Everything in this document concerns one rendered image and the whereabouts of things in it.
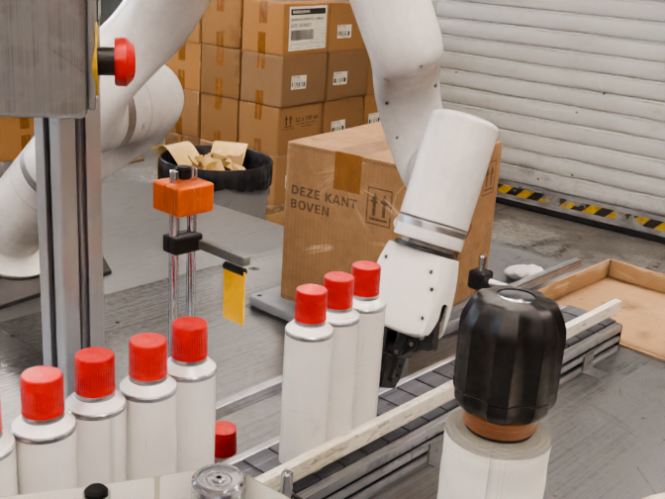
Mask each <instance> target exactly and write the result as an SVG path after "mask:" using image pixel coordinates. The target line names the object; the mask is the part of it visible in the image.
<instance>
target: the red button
mask: <svg viewBox="0 0 665 499"><path fill-rule="evenodd" d="M97 72H98V75H112V76H115V85H117V86H128V85H129V84H130V83H131V82H132V81H133V80H134V77H135V73H136V52H135V48H134V45H133V44H132V43H131V42H130V41H129V40H128V39H127V38H125V37H116V38H115V47H114V48H111V47H97Z"/></svg>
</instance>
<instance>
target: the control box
mask: <svg viewBox="0 0 665 499"><path fill-rule="evenodd" d="M97 47H100V22H99V26H97V7H96V0H0V117H15V118H60V119H82V118H85V117H86V116H87V113H88V109H89V110H91V111H94V110H95V109H96V105H97V103H98V95H99V85H100V78H101V75H98V72H97Z"/></svg>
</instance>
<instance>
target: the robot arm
mask: <svg viewBox="0 0 665 499"><path fill-rule="evenodd" d="M210 2H211V0H123V2H122V3H121V5H120V6H119V7H118V8H117V10H116V11H115V12H114V13H113V14H112V16H111V17H110V18H109V19H108V20H107V21H106V22H105V23H104V24H103V25H102V26H101V27H100V47H111V48H114V47H115V38H116V37H125V38H127V39H128V40H129V41H130V42H131V43H132V44H133V45H134V48H135V52H136V73H135V77H134V80H133V81H132V82H131V83H130V84H129V85H128V86H117V85H115V76H112V75H101V78H100V113H101V170H102V180H103V179H105V178H106V177H108V176H109V175H111V174H112V173H114V172H115V171H117V170H119V169H120V168H122V167H123V166H125V165H127V164H128V163H130V162H131V161H133V160H134V159H136V158H137V157H139V156H140V155H142V154H143V153H145V152H146V151H147V150H149V149H151V148H152V147H153V146H155V145H156V144H157V143H158V142H160V141H161V140H162V139H163V138H164V137H165V136H166V135H167V134H168V133H169V132H170V131H171V130H172V128H173V127H174V126H175V124H176V122H177V121H178V119H179V117H180V115H181V112H182V109H183V104H184V93H183V89H182V86H181V83H180V81H179V79H178V78H177V76H176V75H175V73H174V72H173V71H172V70H171V69H170V68H169V67H168V66H166V65H165V64H166V63H167V62H168V61H169V60H170V59H171V58H172V57H173V56H174V55H175V54H176V53H177V52H178V51H179V50H180V48H181V47H182V46H183V45H184V43H185V42H186V41H187V39H188V38H189V36H190V35H191V34H192V32H193V31H194V29H195V27H196V26H197V24H198V22H199V21H200V19H201V18H202V16H203V14H204V12H205V11H206V9H207V7H208V5H209V3H210ZM349 3H350V5H351V8H352V11H353V14H354V17H355V20H356V22H357V25H358V28H359V31H360V34H361V36H362V38H363V41H364V44H365V46H366V49H367V52H368V55H369V58H370V62H371V66H372V74H373V87H374V95H375V101H376V105H377V110H378V114H379V118H380V121H381V125H382V128H383V131H384V134H385V137H386V140H387V143H388V146H389V148H390V151H391V154H392V157H393V158H394V161H395V164H396V166H397V169H398V171H399V174H400V176H401V179H402V181H403V183H404V184H405V186H406V188H407V191H406V194H405V197H404V200H403V204H402V207H401V210H400V212H401V213H400V214H399V217H397V218H396V219H395V220H394V227H395V230H394V232H395V233H397V234H400V235H402V237H401V238H400V239H398V238H396V239H395V241H390V240H389V242H388V243H387V245H386V246H385V247H384V249H383V251H382V253H381V255H380V257H379V259H378V261H377V263H379V264H380V266H381V277H380V289H379V290H380V294H379V295H380V296H381V297H382V298H383V299H384V300H385V302H386V303H387V306H386V314H385V325H384V336H383V348H382V358H381V370H380V381H379V387H382V388H395V387H396V386H397V383H398V382H399V380H400V377H401V374H402V371H403V367H404V364H405V361H406V358H410V357H411V356H412V354H414V353H416V352H417V351H419V350H425V351H436V350H437V345H438V339H440V338H441V337H442V335H443V333H444V331H445V328H446V326H447V323H448V319H449V316H450V312H451V308H452V304H453V299H454V294H455V290H456V283H457V276H458V264H459V261H457V260H455V259H456V255H453V254H452V251H453V250H455V251H459V252H462V249H463V246H464V243H465V240H466V236H467V233H468V230H469V226H470V223H471V220H472V217H473V214H474V210H475V207H476V204H477V201H478V198H479V194H480V191H481V188H482V185H483V182H484V178H485V175H486V172H487V169H488V166H489V162H490V159H491V156H492V153H493V150H494V146H495V143H496V140H497V137H498V134H499V130H498V128H497V127H496V126H495V125H494V124H492V123H490V122H489V121H486V120H484V119H482V118H479V117H477V116H474V115H471V114H467V113H464V112H460V111H455V110H450V109H443V108H442V103H441V96H440V87H439V72H440V64H441V60H442V55H443V41H442V36H441V31H440V28H439V24H438V21H437V17H436V14H435V12H434V9H433V5H432V2H431V0H349ZM403 213H404V214H403ZM406 214H407V215H406ZM409 215H410V216H409ZM413 216H414V217H413ZM416 217H417V218H416ZM445 226H446V227H445ZM448 227H449V228H448ZM455 229H456V230H455ZM458 230H459V231H458ZM461 231H462V232H461ZM465 232H466V233H465ZM38 275H40V253H39V228H38V204H37V180H36V155H35V136H34V137H33V138H32V139H31V140H30V141H29V142H28V144H27V145H26V146H25V148H24V149H23V150H22V151H21V153H20V154H19V155H18V156H17V158H16V159H15V160H14V162H13V163H12V164H11V165H10V167H9V168H8V169H7V170H6V172H5V173H4V174H3V175H2V177H1V178H0V276H1V277H5V278H10V279H28V278H32V277H36V276H38ZM389 330H390V332H389ZM420 337H425V338H424V339H423V340H420Z"/></svg>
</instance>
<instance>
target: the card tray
mask: <svg viewBox="0 0 665 499"><path fill-rule="evenodd" d="M536 290H537V291H539V292H542V293H543V294H544V295H545V296H546V297H548V298H550V299H553V300H554V301H555V302H556V303H557V304H558V305H565V306H569V305H571V306H574V307H577V308H580V309H583V310H586V311H589V312H590V311H592V310H594V309H596V308H598V307H600V306H602V305H604V304H606V303H608V302H610V301H612V300H614V299H618V300H621V306H620V311H619V312H618V313H616V314H614V315H613V316H611V317H610V318H611V319H614V320H616V323H619V324H622V330H621V335H620V341H619V345H620V346H621V347H624V348H627V349H631V350H634V351H637V352H640V353H643V354H646V355H648V356H651V357H654V358H657V359H660V360H663V361H665V274H663V273H660V272H656V271H653V270H649V269H646V268H642V267H639V266H635V265H632V264H628V263H625V262H621V261H618V260H614V259H611V258H609V259H606V260H604V261H602V262H599V263H597V264H595V265H592V266H590V267H587V268H585V269H583V270H580V271H578V272H576V273H573V274H571V275H569V276H566V277H564V278H562V279H559V280H557V281H555V282H552V283H550V284H547V285H545V286H543V287H540V288H538V289H536Z"/></svg>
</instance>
